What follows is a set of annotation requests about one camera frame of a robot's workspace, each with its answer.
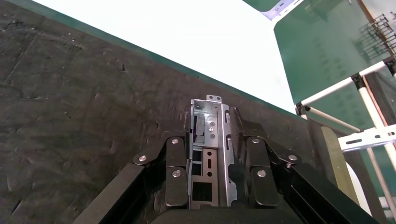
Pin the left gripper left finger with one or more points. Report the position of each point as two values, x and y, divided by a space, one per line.
176 157

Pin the white metal slotted shelf rack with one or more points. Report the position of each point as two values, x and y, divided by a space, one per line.
365 137

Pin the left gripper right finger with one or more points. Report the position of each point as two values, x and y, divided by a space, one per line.
260 167

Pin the black container tray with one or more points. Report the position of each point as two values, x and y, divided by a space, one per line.
77 108

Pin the white pipe rack cart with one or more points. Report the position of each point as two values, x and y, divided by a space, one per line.
368 99

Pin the rectangular metal frame part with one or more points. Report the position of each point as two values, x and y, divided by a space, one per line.
221 145

